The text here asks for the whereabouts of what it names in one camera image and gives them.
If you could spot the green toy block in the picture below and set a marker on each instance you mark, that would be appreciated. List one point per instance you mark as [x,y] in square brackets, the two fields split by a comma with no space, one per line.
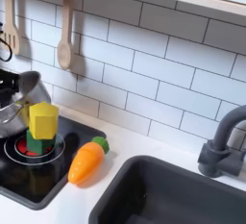
[38,145]

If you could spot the yellow toy block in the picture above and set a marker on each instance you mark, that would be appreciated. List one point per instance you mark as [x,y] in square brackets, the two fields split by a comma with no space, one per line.
[43,122]

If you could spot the wooden spoon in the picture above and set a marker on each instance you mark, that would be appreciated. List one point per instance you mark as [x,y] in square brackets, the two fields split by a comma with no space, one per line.
[65,53]

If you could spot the dark grey tap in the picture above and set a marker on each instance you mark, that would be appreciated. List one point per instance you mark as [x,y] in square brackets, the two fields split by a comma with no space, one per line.
[213,157]

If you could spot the wooden slotted spatula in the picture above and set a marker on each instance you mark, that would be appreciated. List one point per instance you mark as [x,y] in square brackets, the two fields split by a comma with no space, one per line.
[11,35]

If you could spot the black toy stove top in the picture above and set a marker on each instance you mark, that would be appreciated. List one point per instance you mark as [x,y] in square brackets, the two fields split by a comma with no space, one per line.
[29,183]

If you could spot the dark grey sink basin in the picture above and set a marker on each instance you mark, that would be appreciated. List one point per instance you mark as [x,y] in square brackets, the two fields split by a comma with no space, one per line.
[153,199]

